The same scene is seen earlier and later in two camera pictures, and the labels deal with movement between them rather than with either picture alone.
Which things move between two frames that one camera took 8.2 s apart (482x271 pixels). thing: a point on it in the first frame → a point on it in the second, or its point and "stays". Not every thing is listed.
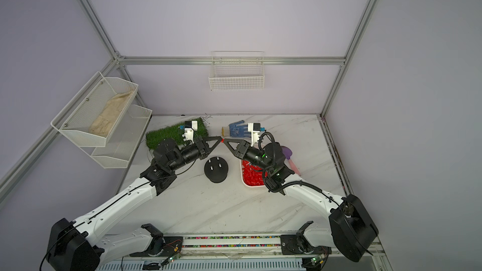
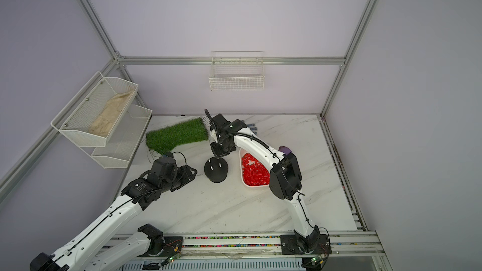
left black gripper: [203, 147] → [185, 171]
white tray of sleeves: [251, 175] stays
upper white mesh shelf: [90, 119] stays
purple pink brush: [287, 154] stays
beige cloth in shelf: [105, 122] stays
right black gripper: [243, 148] → [219, 153]
